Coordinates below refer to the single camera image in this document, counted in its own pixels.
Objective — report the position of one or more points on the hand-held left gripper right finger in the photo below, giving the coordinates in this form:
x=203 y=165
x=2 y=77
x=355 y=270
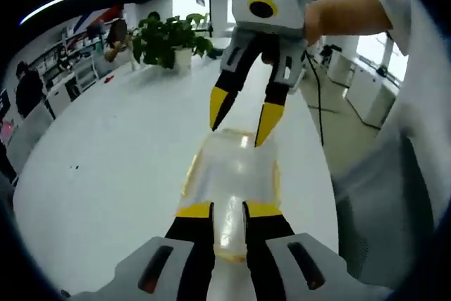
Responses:
x=282 y=255

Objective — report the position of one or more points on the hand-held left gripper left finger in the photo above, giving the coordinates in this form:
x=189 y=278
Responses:
x=160 y=258

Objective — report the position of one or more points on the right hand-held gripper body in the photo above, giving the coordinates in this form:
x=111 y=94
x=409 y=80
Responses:
x=246 y=15

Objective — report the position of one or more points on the clear plastic bag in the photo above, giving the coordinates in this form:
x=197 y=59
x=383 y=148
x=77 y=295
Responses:
x=236 y=170

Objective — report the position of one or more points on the photo light on stand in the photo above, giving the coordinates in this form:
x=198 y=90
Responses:
x=203 y=1

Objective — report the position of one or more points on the green potted plant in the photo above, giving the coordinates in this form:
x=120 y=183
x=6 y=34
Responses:
x=169 y=40

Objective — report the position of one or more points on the white cabinet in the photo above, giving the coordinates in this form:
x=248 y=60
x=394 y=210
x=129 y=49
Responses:
x=366 y=86

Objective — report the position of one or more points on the small red object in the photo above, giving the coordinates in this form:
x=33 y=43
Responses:
x=109 y=79

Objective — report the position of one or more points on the white storage shelves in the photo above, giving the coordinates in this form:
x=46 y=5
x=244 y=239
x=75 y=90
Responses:
x=74 y=58

